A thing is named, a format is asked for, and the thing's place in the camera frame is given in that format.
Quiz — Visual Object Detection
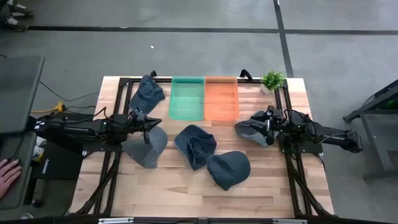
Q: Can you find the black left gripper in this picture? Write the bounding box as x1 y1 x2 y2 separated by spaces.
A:
125 110 162 145

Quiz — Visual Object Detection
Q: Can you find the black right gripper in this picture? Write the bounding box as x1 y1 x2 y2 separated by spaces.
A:
251 107 286 146

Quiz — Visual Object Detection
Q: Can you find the grey and blue hat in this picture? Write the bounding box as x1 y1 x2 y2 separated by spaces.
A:
234 119 271 148

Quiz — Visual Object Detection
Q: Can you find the grey bucket hat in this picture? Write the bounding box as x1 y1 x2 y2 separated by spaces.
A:
121 125 169 169

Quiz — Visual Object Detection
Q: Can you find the blue denim bucket hat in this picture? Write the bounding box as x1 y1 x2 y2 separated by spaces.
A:
129 74 166 115

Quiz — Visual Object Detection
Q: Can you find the dark blue bucket hat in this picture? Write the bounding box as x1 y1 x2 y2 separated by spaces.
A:
206 151 251 191

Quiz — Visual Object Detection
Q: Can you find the green translucent plastic bin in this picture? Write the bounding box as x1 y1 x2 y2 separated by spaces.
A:
168 76 206 121

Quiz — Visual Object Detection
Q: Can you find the small plant in white pot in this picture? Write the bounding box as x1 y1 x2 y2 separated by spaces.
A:
260 70 286 95

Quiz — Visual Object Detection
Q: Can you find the orange translucent plastic bin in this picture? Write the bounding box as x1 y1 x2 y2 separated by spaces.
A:
204 76 240 121

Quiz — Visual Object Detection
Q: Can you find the black front crossbar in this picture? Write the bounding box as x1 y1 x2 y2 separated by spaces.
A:
0 213 398 224

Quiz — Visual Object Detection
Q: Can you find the black Trossen control box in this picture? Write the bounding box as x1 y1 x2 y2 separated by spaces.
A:
33 141 85 180

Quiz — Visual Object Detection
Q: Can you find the white and yellow packet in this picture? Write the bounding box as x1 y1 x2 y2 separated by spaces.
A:
30 136 46 163

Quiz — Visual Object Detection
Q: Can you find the dark grey desk panel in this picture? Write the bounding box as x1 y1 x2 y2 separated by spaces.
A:
0 55 45 135

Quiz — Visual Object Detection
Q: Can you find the grey side desk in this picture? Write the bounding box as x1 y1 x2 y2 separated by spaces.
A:
0 130 39 211

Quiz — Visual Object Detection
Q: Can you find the person's hand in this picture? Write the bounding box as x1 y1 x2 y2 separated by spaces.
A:
0 158 22 200

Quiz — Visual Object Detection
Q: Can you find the person's dark shoe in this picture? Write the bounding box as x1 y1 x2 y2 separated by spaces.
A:
0 16 29 32
6 1 35 17

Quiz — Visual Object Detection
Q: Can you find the black aluminium table frame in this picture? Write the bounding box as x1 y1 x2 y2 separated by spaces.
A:
70 70 335 218

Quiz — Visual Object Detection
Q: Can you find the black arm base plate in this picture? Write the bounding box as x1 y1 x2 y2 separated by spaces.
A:
279 136 324 156
82 141 129 153

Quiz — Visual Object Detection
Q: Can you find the black floor cable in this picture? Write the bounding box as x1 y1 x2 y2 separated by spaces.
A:
39 80 100 103

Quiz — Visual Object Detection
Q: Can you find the yellow extension cable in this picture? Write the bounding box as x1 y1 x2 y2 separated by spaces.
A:
30 101 67 114

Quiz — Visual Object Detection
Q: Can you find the silver crossbar bracket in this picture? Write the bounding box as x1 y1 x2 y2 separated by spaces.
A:
272 218 308 224
98 217 134 224

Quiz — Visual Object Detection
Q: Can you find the grey metal table frame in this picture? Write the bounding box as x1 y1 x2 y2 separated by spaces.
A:
343 79 398 182

